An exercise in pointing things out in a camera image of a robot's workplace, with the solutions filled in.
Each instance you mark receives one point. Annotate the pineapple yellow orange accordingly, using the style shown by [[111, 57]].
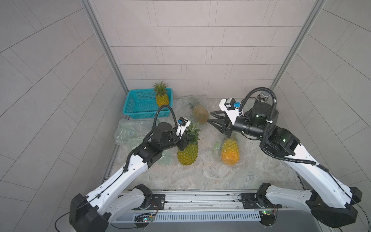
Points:
[[161, 94]]

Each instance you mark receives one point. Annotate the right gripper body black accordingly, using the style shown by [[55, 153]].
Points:
[[246, 125]]

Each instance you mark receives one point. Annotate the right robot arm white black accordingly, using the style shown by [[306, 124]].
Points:
[[330, 201]]

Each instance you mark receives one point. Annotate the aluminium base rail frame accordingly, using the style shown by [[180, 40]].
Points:
[[216, 206]]

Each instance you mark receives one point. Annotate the teal plastic basket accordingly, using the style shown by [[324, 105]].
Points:
[[141, 104]]

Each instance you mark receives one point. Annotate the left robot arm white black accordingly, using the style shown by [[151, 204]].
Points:
[[116, 179]]

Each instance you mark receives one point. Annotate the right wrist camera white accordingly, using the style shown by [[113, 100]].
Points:
[[232, 108]]

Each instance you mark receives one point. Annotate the clear zip-top bag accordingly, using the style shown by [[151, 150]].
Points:
[[166, 158], [218, 145], [186, 100], [131, 129]]

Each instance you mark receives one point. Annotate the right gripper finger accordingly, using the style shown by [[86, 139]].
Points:
[[220, 124], [219, 114]]

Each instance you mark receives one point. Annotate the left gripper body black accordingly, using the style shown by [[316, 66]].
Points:
[[172, 141]]

